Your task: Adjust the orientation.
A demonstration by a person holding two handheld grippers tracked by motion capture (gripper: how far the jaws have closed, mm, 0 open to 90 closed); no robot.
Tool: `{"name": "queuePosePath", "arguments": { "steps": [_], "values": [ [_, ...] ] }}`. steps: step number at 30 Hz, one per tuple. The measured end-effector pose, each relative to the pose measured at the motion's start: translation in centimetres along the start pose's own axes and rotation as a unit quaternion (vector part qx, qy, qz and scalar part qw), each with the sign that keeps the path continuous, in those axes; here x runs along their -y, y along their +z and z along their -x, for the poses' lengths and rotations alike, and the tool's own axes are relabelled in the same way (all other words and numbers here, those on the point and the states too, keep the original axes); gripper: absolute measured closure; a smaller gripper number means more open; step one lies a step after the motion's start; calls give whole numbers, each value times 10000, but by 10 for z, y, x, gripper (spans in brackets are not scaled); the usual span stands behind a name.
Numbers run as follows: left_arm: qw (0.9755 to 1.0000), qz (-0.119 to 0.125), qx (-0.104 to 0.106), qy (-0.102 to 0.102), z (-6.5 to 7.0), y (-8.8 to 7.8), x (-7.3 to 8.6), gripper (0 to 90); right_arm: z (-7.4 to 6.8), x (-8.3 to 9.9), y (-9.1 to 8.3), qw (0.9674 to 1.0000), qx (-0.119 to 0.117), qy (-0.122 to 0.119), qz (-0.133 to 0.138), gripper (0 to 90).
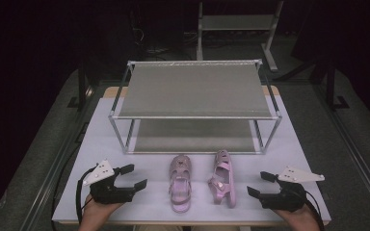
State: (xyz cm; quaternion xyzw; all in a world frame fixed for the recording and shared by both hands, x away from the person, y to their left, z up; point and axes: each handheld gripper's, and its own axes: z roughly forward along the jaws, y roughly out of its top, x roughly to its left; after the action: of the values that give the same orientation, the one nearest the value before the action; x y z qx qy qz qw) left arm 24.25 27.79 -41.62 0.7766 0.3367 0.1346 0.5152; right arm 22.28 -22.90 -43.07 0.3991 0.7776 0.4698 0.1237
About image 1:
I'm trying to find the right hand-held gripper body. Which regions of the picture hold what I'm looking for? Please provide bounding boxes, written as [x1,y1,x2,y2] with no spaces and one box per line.
[259,166,326,213]

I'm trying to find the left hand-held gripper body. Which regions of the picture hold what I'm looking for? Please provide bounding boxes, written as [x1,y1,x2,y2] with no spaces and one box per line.
[82,159,136,205]

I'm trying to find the pink sandal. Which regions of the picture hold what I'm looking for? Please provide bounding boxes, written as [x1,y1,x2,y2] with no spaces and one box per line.
[207,149,237,209]
[168,154,193,214]

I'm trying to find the grey two-tier shoe rack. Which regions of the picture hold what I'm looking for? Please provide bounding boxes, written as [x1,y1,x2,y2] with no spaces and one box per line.
[108,59,283,156]

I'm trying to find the person's left hand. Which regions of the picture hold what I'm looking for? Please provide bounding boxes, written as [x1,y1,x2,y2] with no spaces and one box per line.
[83,195,124,222]

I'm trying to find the person's right hand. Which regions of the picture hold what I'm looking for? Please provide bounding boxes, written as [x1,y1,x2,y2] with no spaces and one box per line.
[273,204,319,225]

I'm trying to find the grey metal stand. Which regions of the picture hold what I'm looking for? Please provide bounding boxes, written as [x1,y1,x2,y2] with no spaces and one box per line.
[196,0,285,72]

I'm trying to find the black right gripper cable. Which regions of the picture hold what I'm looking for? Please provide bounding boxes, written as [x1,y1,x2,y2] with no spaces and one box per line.
[304,191,326,231]

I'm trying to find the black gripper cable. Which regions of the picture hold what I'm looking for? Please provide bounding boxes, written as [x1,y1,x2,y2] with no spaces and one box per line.
[304,191,326,231]
[75,167,98,225]

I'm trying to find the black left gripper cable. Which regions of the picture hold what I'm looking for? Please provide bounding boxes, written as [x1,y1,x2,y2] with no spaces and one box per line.
[75,167,98,225]

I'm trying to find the metal floor rail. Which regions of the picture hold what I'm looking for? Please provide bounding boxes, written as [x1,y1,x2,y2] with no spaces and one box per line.
[314,81,370,220]
[18,92,93,231]

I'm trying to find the black stand post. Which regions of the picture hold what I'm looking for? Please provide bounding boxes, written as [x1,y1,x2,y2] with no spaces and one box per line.
[66,61,94,112]
[326,62,351,112]

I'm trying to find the bundle of background cables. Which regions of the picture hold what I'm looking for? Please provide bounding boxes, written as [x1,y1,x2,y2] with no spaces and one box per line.
[129,9,200,61]

